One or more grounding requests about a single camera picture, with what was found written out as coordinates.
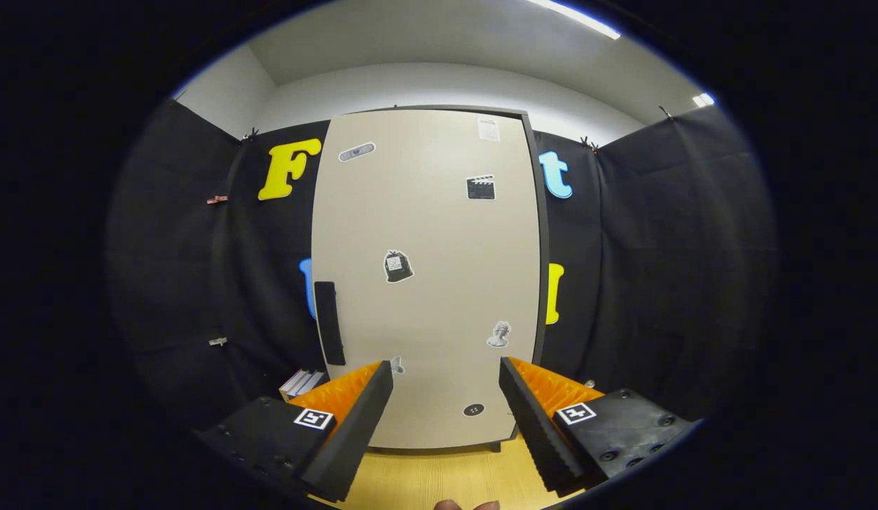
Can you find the black backdrop cloth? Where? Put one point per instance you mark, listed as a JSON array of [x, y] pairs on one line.
[[658, 248]]

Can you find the white cover book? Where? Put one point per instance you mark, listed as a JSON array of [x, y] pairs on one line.
[[293, 384]]

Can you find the small ceiling light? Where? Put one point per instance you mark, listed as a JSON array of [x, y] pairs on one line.
[[704, 100]]

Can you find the grey shoe cabinet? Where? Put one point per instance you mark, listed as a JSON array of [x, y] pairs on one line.
[[543, 234]]

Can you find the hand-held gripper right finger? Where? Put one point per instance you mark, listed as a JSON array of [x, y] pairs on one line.
[[538, 432]]

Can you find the beige shoe cabinet door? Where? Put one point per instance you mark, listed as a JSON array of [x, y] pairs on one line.
[[424, 212]]

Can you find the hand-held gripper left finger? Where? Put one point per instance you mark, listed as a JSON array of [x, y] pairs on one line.
[[353, 432]]

